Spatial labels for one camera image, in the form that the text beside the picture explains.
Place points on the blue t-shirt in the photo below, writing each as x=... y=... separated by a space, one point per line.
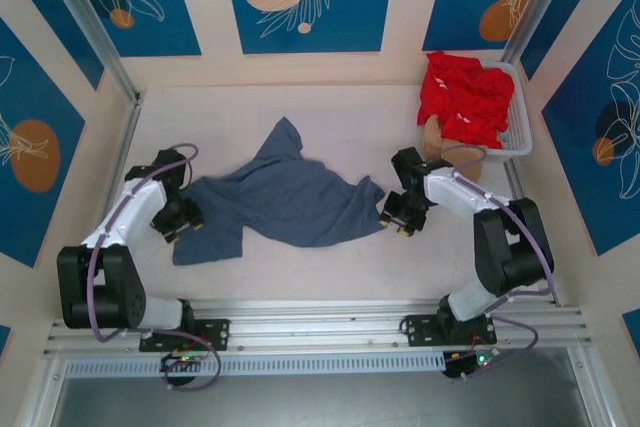
x=290 y=197

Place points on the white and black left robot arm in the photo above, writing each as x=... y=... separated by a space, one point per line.
x=136 y=201

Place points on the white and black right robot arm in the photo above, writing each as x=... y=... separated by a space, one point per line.
x=456 y=188

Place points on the brown cardboard box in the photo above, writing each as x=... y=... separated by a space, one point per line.
x=432 y=141

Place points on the red t-shirt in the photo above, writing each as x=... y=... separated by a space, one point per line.
x=465 y=92

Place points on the white plastic basket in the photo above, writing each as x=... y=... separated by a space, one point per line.
x=521 y=119

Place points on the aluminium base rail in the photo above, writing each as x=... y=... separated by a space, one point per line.
x=320 y=319

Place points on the aluminium frame post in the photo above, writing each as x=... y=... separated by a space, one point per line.
x=534 y=2
x=95 y=32

